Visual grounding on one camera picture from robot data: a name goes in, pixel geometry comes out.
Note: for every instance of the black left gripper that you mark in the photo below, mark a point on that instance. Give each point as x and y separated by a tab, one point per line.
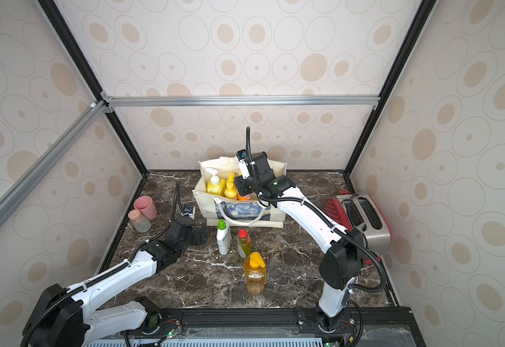
199	238

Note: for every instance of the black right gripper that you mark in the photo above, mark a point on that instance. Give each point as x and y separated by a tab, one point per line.
244	186

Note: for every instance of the cream Starry Night tote bag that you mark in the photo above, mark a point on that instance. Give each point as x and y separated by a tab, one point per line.
246	213

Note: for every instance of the large yellow pump soap bottle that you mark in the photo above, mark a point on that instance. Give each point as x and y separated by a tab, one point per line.
216	185

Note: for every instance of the green bottle red cap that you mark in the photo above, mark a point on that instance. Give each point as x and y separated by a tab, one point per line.
243	244

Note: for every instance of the amber pump soap bottle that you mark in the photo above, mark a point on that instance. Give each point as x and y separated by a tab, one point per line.
255	274

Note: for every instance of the orange soap bottle back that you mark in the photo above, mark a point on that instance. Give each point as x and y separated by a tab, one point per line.
231	178

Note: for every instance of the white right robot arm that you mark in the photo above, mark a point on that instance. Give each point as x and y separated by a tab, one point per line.
345	251

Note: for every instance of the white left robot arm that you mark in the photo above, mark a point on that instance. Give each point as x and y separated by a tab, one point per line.
73	315

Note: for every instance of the white bottle green cap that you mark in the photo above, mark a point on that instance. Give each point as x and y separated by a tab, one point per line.
223	237

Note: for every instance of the pink plastic cup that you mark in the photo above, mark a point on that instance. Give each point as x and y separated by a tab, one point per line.
146	206

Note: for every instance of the silver aluminium crossbar back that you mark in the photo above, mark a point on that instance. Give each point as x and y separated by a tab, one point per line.
273	100

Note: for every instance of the silver aluminium crossbar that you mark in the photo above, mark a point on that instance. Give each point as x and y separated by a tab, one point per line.
35	174
273	100

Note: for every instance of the red polka dot toaster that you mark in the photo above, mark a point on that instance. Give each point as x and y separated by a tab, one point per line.
358	210

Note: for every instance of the silver aluminium crossbar left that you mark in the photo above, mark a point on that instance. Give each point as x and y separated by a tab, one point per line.
35	174

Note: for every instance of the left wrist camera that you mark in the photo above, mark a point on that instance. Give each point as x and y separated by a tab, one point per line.
188	210

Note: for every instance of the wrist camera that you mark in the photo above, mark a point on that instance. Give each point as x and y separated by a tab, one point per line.
243	163
188	210

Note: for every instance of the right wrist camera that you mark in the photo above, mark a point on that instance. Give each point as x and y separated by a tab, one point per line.
243	163

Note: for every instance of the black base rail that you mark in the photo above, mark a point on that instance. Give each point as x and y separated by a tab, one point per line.
372	326

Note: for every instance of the black corner frame post right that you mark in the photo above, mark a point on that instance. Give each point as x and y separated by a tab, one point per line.
414	31

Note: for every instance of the black corner frame post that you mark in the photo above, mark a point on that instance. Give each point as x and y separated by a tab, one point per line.
414	31
58	23

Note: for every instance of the black corner frame post left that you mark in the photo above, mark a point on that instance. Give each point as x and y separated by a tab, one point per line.
58	23

